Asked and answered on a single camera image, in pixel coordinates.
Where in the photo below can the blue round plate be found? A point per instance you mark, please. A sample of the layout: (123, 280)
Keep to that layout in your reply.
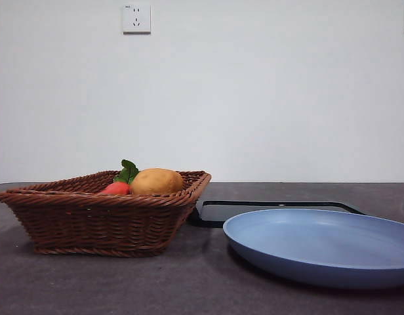
(313, 243)

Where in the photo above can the brown potato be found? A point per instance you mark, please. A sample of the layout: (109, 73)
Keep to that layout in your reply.
(156, 182)

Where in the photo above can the dark rectangular tray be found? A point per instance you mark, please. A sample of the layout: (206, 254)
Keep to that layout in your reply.
(212, 223)

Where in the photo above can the orange carrot with green leaves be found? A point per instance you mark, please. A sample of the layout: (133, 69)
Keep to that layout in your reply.
(116, 188)

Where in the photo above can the brown wicker basket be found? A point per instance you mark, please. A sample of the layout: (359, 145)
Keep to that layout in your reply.
(90, 223)

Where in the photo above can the white wall socket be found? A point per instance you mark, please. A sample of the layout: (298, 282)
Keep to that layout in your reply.
(136, 19)

